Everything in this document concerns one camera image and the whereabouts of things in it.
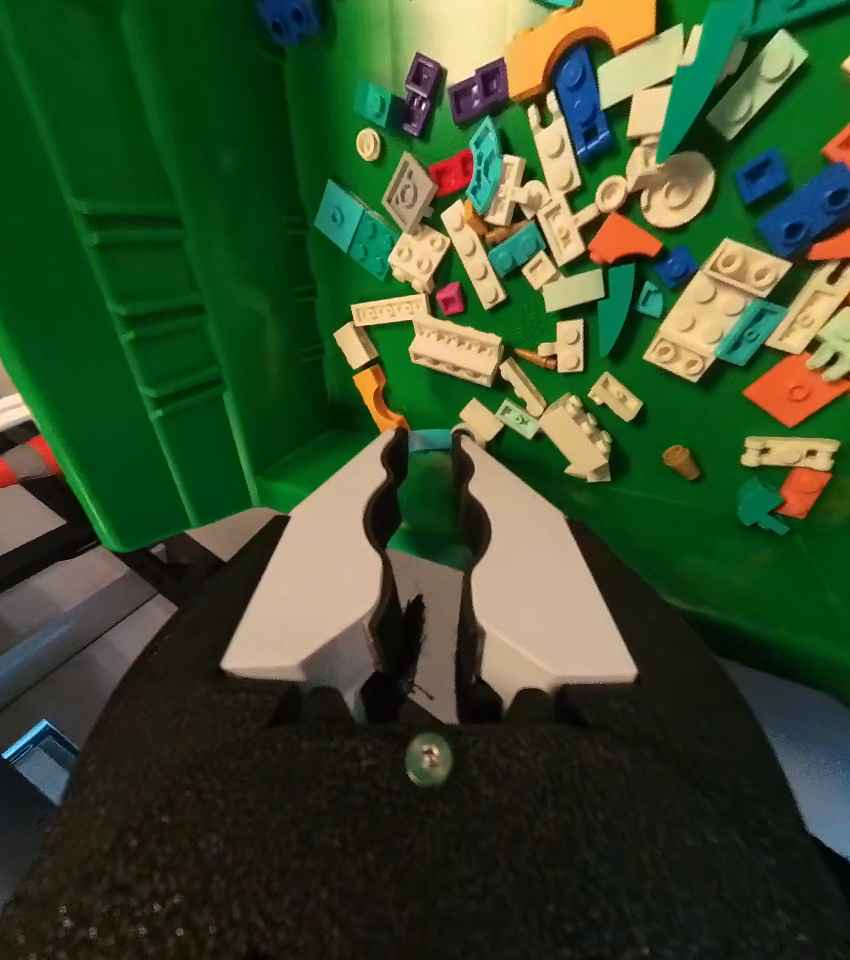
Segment green plastic bin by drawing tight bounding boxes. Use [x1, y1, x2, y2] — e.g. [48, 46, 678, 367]
[0, 0, 850, 723]

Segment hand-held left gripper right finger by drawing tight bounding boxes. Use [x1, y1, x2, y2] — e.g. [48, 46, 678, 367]
[459, 433, 640, 724]

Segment pile of bricks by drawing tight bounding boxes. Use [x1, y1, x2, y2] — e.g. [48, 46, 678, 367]
[256, 0, 850, 537]

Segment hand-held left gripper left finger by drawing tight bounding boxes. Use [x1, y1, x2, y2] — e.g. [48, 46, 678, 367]
[220, 431, 397, 724]

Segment shiny blue metal object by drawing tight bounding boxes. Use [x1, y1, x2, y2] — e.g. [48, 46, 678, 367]
[1, 718, 82, 809]

